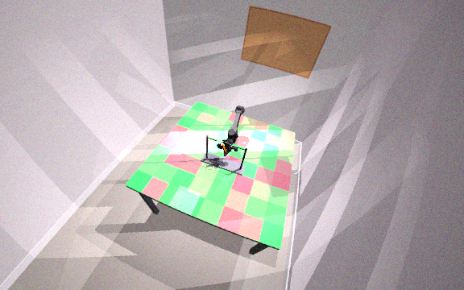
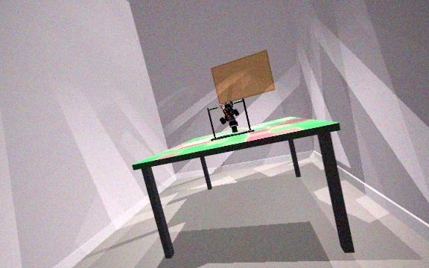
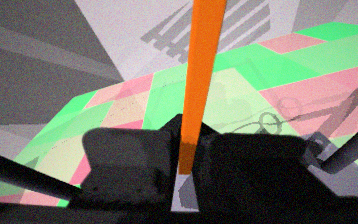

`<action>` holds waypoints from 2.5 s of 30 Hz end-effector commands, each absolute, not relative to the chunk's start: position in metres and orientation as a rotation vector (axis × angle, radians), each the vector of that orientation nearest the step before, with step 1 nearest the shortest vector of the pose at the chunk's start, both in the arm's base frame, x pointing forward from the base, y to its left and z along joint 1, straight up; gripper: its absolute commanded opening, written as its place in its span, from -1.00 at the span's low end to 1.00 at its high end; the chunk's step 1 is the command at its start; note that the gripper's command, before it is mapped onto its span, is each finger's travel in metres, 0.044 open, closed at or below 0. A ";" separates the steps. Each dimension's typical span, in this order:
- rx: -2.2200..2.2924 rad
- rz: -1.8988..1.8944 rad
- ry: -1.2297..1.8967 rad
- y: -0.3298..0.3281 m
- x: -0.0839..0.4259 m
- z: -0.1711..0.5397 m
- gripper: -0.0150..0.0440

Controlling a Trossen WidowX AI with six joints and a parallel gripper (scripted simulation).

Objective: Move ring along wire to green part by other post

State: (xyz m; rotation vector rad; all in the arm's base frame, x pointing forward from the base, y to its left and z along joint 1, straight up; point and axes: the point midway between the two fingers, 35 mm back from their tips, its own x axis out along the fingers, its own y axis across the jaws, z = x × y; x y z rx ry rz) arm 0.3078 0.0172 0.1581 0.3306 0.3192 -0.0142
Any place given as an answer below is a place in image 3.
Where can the orange handle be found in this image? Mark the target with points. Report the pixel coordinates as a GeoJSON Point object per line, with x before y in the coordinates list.
{"type": "Point", "coordinates": [206, 25]}

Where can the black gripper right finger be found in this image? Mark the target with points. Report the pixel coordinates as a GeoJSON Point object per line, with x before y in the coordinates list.
{"type": "Point", "coordinates": [215, 152]}

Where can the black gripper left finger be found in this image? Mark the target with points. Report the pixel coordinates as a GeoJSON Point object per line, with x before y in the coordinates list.
{"type": "Point", "coordinates": [139, 148]}

